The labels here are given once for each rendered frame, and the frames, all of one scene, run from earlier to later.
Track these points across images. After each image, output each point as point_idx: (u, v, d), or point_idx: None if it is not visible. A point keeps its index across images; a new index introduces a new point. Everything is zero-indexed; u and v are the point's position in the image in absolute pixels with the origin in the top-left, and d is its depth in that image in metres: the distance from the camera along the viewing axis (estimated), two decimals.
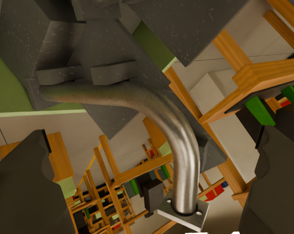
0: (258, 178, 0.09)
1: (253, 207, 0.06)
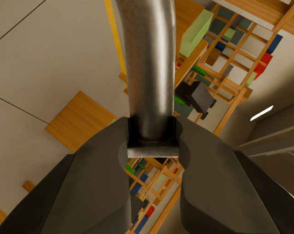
0: (182, 166, 0.10)
1: (190, 199, 0.06)
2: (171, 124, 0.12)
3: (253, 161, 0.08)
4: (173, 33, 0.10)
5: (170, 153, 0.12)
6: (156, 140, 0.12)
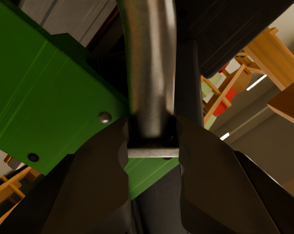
0: (182, 166, 0.10)
1: (190, 199, 0.06)
2: (171, 124, 0.13)
3: (253, 161, 0.08)
4: (173, 33, 0.10)
5: (170, 153, 0.12)
6: (156, 140, 0.12)
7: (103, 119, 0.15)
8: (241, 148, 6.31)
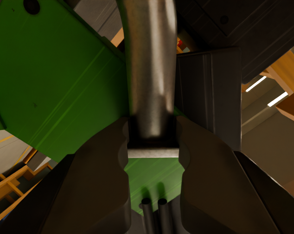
0: (182, 166, 0.10)
1: (190, 199, 0.06)
2: (171, 125, 0.12)
3: (253, 161, 0.08)
4: (174, 33, 0.10)
5: (170, 153, 0.12)
6: (156, 140, 0.12)
7: None
8: None
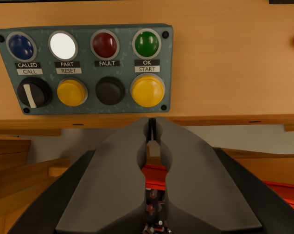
0: (165, 167, 0.10)
1: (175, 201, 0.06)
2: None
3: (232, 157, 0.08)
4: None
5: None
6: None
7: None
8: None
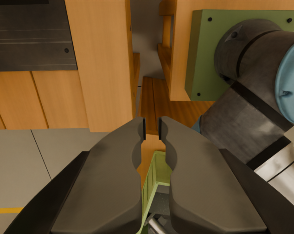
0: (170, 166, 0.10)
1: (179, 200, 0.06)
2: None
3: (238, 158, 0.08)
4: None
5: None
6: None
7: None
8: None
